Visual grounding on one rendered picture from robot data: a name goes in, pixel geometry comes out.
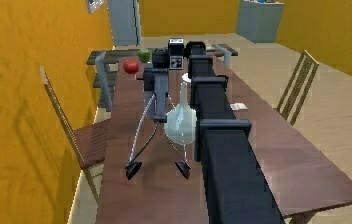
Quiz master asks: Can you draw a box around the red apple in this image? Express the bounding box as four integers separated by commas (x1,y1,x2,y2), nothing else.
122,58,140,75

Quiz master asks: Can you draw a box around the clear glass vase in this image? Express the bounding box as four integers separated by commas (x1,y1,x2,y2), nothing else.
164,73,199,148

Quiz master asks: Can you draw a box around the dark grey slatted table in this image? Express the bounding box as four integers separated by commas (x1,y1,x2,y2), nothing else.
86,43,239,66

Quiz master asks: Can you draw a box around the brown wooden table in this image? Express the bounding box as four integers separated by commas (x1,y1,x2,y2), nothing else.
95,54,352,224

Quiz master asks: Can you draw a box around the framed wall picture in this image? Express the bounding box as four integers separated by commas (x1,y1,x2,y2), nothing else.
85,0,106,15

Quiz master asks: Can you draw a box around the wooden chair with brown seat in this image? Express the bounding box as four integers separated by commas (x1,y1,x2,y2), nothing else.
38,64,113,205
276,49,320,127

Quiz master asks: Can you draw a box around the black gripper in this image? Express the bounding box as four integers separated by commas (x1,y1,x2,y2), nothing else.
143,47,171,124

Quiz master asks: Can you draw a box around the grey chair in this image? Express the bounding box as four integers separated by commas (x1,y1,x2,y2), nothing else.
94,50,115,113
213,43,234,70

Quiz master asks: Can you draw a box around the grey cupboard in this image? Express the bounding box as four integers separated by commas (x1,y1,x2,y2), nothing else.
235,0,285,44

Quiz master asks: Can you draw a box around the green apple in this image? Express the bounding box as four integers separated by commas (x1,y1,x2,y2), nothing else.
137,48,152,64

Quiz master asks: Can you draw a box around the grey fridge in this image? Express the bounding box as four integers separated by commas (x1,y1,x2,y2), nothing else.
106,0,142,47

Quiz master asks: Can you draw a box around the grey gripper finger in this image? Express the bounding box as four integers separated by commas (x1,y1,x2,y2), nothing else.
166,94,192,181
125,93,160,181

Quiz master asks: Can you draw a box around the small white flat item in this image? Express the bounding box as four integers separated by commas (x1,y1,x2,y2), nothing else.
229,102,249,112

